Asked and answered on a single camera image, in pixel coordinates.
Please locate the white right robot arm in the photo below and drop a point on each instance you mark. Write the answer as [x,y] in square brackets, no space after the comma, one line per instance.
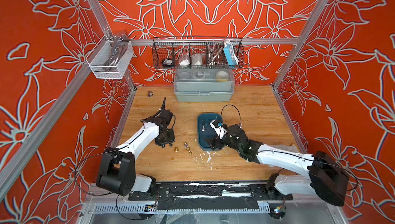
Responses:
[314,174]

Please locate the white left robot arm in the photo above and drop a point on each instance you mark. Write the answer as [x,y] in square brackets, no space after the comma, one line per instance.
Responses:
[117,171]

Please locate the teal plastic storage box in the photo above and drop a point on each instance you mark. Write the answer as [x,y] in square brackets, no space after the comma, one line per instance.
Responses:
[209,133]

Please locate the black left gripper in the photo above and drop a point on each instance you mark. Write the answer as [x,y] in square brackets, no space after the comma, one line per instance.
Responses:
[171,138]

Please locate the white cloth on table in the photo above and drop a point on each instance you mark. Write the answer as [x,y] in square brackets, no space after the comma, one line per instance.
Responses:
[287,149]

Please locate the metal tongs in basket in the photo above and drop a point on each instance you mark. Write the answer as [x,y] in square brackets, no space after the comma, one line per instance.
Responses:
[214,57]

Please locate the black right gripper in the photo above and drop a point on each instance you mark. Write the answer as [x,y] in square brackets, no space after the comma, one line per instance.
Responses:
[216,140]

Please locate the white mesh wall basket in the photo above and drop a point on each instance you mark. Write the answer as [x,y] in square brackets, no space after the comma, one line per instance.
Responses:
[109,60]

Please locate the grey plastic lidded container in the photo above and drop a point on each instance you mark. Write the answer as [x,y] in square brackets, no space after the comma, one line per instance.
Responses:
[204,85]

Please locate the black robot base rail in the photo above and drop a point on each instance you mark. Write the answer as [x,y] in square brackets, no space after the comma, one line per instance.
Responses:
[213,195]

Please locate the blue white box in basket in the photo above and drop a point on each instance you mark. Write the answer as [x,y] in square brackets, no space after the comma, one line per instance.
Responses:
[229,53]

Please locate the black wire wall basket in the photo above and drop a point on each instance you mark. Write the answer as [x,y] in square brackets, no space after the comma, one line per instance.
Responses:
[191,53]

